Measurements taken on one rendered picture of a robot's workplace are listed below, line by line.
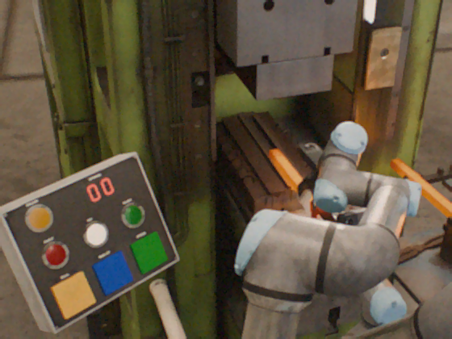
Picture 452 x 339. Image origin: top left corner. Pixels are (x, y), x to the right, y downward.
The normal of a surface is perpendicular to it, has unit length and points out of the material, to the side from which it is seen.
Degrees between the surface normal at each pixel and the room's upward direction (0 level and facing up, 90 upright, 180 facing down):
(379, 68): 90
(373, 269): 72
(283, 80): 90
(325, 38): 90
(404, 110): 90
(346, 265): 60
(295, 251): 50
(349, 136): 29
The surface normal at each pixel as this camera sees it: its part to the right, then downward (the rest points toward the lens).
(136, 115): 0.37, 0.55
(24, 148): 0.04, -0.82
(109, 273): 0.65, -0.04
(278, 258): -0.21, -0.01
